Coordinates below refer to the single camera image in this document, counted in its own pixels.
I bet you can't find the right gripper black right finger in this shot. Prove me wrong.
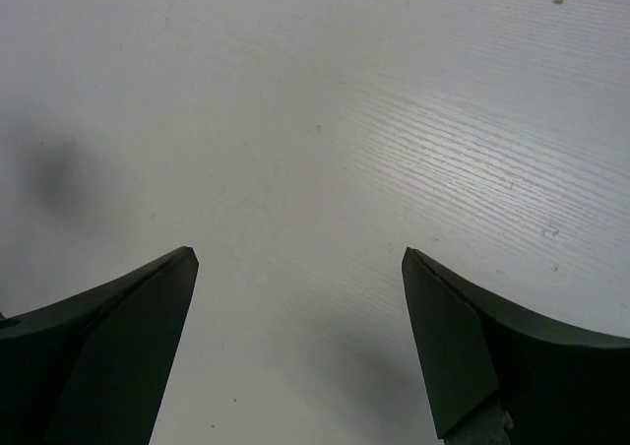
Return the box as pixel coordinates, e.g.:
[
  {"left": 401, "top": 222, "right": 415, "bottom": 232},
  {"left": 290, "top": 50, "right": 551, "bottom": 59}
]
[{"left": 402, "top": 249, "right": 629, "bottom": 444}]

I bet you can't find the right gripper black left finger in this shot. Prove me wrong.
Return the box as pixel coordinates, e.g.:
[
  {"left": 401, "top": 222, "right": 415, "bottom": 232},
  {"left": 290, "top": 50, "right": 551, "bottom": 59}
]
[{"left": 1, "top": 247, "right": 199, "bottom": 444}]

